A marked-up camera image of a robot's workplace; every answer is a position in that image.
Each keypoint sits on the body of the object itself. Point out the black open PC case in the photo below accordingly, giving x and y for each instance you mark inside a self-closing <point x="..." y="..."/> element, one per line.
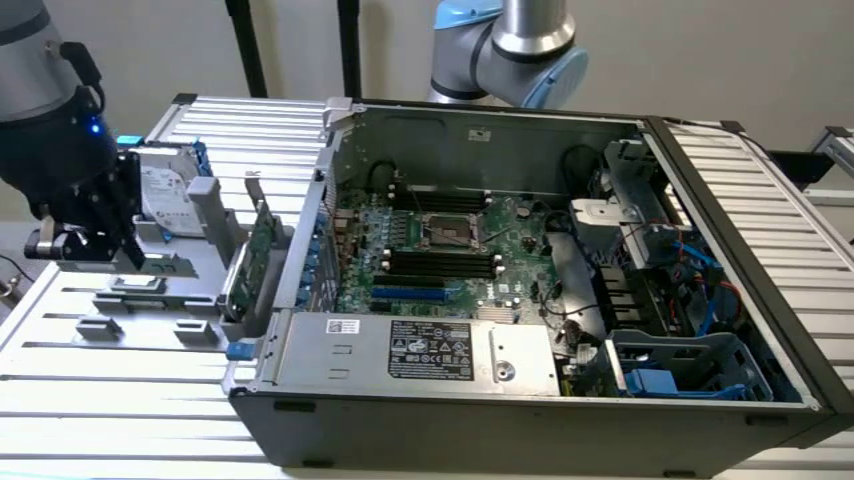
<point x="534" y="435"/>

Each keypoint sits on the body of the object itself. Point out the grey case latch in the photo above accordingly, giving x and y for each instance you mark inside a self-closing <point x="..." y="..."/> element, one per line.
<point x="336" y="112"/>

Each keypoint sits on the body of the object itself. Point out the silver power supply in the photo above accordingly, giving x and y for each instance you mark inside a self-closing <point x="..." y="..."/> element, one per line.
<point x="414" y="355"/>

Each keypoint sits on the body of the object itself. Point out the green motherboard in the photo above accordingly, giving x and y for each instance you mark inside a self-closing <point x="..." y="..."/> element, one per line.
<point x="514" y="220"/>

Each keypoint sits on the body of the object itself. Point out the blue expansion slot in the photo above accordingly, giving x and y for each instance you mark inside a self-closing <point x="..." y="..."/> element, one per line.
<point x="408" y="294"/>

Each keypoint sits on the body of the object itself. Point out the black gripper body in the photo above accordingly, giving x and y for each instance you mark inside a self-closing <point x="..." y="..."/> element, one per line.
<point x="53" y="160"/>

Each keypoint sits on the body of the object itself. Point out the black pole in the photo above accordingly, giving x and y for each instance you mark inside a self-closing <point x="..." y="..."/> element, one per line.
<point x="248" y="45"/>
<point x="350" y="45"/>

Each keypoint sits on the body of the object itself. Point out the short black expansion slot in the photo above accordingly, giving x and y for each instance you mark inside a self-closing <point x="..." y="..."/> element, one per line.
<point x="399" y="306"/>

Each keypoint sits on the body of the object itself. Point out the grey parts rack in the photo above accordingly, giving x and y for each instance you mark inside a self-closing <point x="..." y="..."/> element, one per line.
<point x="203" y="210"/>

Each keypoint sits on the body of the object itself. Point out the blue plastic disk bay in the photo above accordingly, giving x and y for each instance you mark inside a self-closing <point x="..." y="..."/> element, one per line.
<point x="720" y="350"/>

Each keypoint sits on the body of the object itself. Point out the green graphics card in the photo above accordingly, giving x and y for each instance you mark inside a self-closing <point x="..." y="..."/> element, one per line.
<point x="256" y="260"/>

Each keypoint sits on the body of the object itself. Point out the black fan shroud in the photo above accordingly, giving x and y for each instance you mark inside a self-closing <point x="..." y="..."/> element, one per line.
<point x="574" y="280"/>

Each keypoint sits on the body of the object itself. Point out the metal disk bay bracket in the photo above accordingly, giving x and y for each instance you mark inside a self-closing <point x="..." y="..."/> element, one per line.
<point x="634" y="190"/>

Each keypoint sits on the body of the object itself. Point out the metal slat side table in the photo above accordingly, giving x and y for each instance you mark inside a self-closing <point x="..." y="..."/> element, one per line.
<point x="830" y="165"/>

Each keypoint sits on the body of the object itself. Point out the CPU socket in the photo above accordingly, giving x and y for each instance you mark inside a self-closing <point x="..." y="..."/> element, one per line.
<point x="443" y="231"/>

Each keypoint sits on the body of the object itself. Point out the blue case latch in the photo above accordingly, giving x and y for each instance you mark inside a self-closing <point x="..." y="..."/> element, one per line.
<point x="241" y="349"/>

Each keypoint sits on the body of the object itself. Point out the silver chipset heat sink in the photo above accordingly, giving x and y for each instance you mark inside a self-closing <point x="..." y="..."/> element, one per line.
<point x="498" y="314"/>

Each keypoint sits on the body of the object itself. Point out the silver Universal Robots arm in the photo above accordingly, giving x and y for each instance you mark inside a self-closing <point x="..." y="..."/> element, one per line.
<point x="527" y="35"/>

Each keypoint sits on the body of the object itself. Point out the black RAM slot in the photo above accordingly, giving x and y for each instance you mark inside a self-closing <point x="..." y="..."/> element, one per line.
<point x="440" y="254"/>
<point x="440" y="273"/>
<point x="440" y="186"/>
<point x="440" y="261"/>
<point x="440" y="267"/>

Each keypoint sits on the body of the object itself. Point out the silver hard disk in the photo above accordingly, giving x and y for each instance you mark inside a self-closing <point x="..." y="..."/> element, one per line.
<point x="169" y="190"/>

